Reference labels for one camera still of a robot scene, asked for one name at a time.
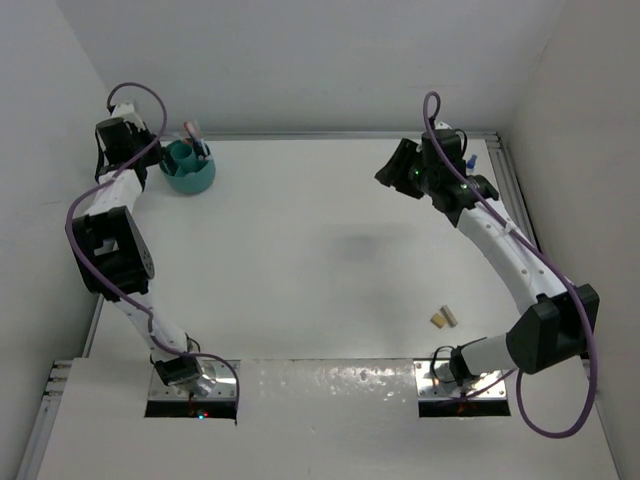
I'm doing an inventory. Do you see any red gel pen thin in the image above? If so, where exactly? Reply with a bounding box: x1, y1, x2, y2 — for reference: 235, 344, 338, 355
183, 121, 202, 148

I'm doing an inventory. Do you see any white eraser block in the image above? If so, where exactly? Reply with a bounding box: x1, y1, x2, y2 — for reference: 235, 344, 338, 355
440, 305, 458, 328

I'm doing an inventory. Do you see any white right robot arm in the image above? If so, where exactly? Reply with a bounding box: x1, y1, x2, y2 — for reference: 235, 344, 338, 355
375, 129, 600, 386

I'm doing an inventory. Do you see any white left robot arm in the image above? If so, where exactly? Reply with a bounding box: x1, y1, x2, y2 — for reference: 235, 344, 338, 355
71, 117, 202, 393

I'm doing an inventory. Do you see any teal round organizer container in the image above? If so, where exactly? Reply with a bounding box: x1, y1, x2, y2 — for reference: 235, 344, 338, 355
160, 140, 216, 195

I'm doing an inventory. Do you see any yellow eraser block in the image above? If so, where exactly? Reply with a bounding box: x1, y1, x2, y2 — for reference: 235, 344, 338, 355
431, 313, 447, 329

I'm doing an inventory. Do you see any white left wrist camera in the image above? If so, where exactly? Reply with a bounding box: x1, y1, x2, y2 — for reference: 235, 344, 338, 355
110, 101, 147, 130

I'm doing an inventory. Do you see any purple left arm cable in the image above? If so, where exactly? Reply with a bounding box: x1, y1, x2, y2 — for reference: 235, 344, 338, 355
65, 82, 241, 419

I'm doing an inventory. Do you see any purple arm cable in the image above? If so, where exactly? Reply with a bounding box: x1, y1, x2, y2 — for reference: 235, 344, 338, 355
65, 82, 241, 419
422, 91, 600, 439

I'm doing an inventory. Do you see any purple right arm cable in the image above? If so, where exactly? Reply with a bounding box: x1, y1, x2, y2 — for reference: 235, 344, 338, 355
422, 91, 600, 439

